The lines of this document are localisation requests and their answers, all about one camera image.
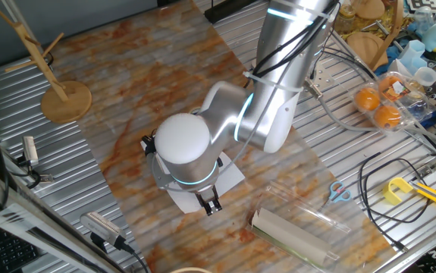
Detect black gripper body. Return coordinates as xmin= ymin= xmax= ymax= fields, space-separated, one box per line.
xmin=194 ymin=184 xmax=223 ymax=206

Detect white paper sheet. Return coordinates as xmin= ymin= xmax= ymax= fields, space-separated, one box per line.
xmin=140 ymin=138 xmax=246 ymax=215

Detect beige round labelled object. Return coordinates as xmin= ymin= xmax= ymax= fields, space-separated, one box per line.
xmin=170 ymin=267 xmax=213 ymax=273

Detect grey cardboard tube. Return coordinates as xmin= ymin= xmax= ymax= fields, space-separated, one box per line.
xmin=249 ymin=207 xmax=340 ymax=267

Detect clear plastic package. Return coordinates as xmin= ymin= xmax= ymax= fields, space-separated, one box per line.
xmin=246 ymin=180 xmax=352 ymax=271

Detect orange marble pattern mat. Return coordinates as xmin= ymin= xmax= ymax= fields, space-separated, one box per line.
xmin=49 ymin=0 xmax=399 ymax=273

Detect wooden mug tree stand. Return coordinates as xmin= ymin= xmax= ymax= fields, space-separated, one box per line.
xmin=0 ymin=9 xmax=93 ymax=124

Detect yellow plastic hook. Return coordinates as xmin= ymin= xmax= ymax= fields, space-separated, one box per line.
xmin=383 ymin=177 xmax=415 ymax=206

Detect orange fruit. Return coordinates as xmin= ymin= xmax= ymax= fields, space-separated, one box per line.
xmin=354 ymin=87 xmax=381 ymax=112
xmin=378 ymin=75 xmax=404 ymax=96
xmin=373 ymin=105 xmax=403 ymax=130

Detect black flat box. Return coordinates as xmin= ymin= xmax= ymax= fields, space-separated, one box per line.
xmin=204 ymin=0 xmax=268 ymax=24

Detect black keyboard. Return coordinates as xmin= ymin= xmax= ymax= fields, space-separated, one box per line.
xmin=0 ymin=219 xmax=41 ymax=273

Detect round wooden disc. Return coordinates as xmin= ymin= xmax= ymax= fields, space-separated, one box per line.
xmin=346 ymin=32 xmax=390 ymax=71

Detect yellow utility knife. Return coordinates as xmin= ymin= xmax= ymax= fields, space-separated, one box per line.
xmin=410 ymin=180 xmax=436 ymax=213

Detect clear plastic fruit carton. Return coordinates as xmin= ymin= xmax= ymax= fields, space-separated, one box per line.
xmin=353 ymin=71 xmax=436 ymax=134

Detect glass jar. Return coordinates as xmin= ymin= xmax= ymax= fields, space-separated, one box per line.
xmin=334 ymin=3 xmax=357 ymax=34

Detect wooden banana hanger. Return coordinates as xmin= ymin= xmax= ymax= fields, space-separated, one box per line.
xmin=356 ymin=0 xmax=405 ymax=71

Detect white plastic cup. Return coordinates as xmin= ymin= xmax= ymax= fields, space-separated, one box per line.
xmin=414 ymin=67 xmax=436 ymax=87

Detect pale blue hexagonal cup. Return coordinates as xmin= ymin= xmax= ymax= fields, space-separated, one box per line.
xmin=398 ymin=39 xmax=427 ymax=71

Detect printed marker tag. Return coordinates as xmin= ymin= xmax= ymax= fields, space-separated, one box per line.
xmin=406 ymin=0 xmax=436 ymax=14

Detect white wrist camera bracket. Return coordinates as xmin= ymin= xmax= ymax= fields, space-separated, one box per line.
xmin=151 ymin=151 xmax=175 ymax=190

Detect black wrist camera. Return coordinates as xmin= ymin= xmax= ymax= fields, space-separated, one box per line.
xmin=141 ymin=134 xmax=158 ymax=156

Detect black camera cable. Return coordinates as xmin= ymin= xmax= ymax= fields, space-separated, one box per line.
xmin=88 ymin=231 xmax=150 ymax=273

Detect ribbed silver camera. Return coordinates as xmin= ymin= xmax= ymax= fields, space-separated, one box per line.
xmin=80 ymin=211 xmax=124 ymax=244

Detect blue handled scissors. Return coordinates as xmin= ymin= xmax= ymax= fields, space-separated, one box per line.
xmin=327 ymin=180 xmax=353 ymax=204

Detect thick black cable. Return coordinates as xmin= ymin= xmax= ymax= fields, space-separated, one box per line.
xmin=253 ymin=2 xmax=340 ymax=79

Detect grey hose cable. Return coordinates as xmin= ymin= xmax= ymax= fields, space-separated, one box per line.
xmin=303 ymin=77 xmax=436 ymax=155

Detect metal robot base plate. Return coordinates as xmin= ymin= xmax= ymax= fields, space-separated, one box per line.
xmin=307 ymin=61 xmax=337 ymax=93

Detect small silver camera on clamp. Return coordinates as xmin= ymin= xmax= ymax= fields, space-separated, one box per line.
xmin=15 ymin=135 xmax=55 ymax=190

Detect long black cable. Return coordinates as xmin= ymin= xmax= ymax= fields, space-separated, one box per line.
xmin=358 ymin=151 xmax=431 ymax=254

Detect aluminium frame beam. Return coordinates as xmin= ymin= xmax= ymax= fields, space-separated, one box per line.
xmin=0 ymin=158 xmax=127 ymax=273

